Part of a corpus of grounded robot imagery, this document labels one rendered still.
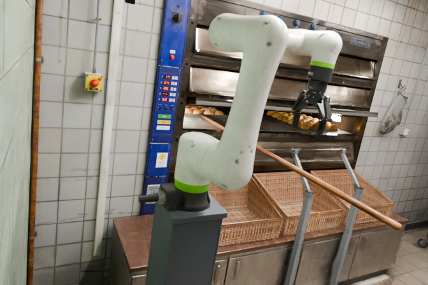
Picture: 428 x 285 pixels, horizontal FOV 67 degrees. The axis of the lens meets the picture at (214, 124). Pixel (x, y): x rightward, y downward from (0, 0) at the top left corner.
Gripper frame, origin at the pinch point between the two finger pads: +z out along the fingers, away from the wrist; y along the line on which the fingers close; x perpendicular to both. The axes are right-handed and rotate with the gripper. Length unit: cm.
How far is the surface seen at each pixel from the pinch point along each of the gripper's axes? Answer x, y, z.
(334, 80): 125, -96, -20
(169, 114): -19, -99, 19
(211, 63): 7, -101, -18
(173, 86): -19, -99, 0
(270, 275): 48, -44, 114
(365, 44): 152, -96, -55
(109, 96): -57, -102, 11
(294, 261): 61, -38, 101
